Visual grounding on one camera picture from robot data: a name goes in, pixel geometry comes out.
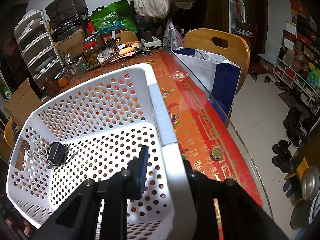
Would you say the round brass coin tin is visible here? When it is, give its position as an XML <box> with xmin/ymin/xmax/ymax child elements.
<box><xmin>210</xmin><ymin>147</ymin><xmax>223</xmax><ymax>160</ymax></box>

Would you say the red lid pickle jar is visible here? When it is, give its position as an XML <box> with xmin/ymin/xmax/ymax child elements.
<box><xmin>83</xmin><ymin>41</ymin><xmax>101</xmax><ymax>67</ymax></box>

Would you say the blue white paper bag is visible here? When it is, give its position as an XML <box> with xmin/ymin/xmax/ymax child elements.
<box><xmin>173</xmin><ymin>48</ymin><xmax>241</xmax><ymax>125</ymax></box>

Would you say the red festive tablecloth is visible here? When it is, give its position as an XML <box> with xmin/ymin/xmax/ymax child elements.
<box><xmin>57</xmin><ymin>48</ymin><xmax>263</xmax><ymax>240</ymax></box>

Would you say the orange filled glass jar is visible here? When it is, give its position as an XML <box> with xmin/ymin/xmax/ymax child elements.
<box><xmin>55</xmin><ymin>73</ymin><xmax>68</xmax><ymax>88</ymax></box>

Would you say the white power strip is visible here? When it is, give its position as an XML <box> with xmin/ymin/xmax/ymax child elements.
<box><xmin>140</xmin><ymin>36</ymin><xmax>162</xmax><ymax>48</ymax></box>

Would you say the brown cardboard box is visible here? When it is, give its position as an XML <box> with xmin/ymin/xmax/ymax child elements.
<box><xmin>6</xmin><ymin>79</ymin><xmax>42</xmax><ymax>128</ymax></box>

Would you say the wooden chair right side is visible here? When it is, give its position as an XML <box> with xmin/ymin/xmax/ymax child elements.
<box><xmin>183</xmin><ymin>28</ymin><xmax>250</xmax><ymax>90</ymax></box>

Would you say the white shoe rack shelf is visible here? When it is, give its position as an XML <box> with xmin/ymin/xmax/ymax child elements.
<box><xmin>272</xmin><ymin>57</ymin><xmax>319</xmax><ymax>115</ymax></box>

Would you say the white plastic drawer tower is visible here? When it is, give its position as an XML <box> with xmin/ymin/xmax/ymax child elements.
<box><xmin>14</xmin><ymin>10</ymin><xmax>63</xmax><ymax>90</ymax></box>

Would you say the white perforated plastic basket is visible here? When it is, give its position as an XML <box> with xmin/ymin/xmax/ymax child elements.
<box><xmin>6</xmin><ymin>63</ymin><xmax>197</xmax><ymax>239</ymax></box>

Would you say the green shopping bag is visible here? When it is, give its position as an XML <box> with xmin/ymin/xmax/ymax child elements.
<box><xmin>89</xmin><ymin>0</ymin><xmax>138</xmax><ymax>33</ymax></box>

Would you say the empty glass jar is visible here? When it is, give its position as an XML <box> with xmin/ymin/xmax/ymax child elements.
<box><xmin>72</xmin><ymin>60</ymin><xmax>86</xmax><ymax>79</ymax></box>

